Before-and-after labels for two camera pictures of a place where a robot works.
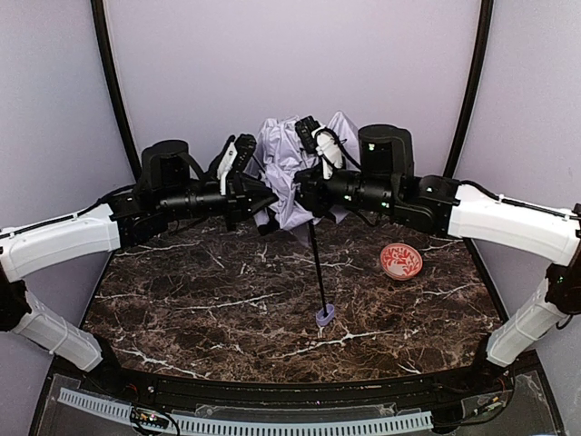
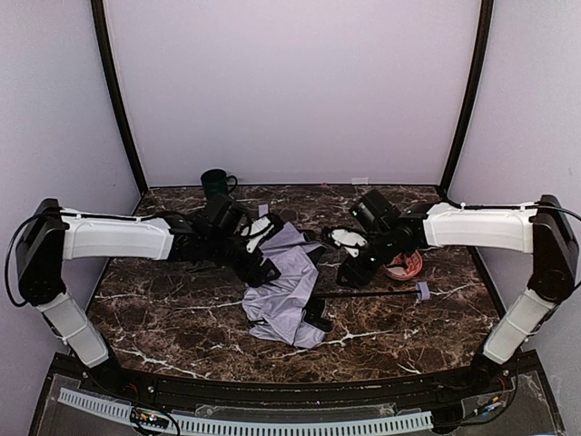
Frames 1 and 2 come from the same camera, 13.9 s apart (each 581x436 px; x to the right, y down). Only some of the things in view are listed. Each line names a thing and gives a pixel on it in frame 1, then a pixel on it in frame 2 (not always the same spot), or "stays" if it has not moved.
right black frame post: (481, 63) stays
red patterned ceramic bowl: (400, 262) stays
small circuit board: (149, 419) stays
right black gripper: (315, 195) to (356, 265)
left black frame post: (101, 36) stays
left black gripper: (234, 200) to (253, 265)
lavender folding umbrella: (278, 161) to (279, 306)
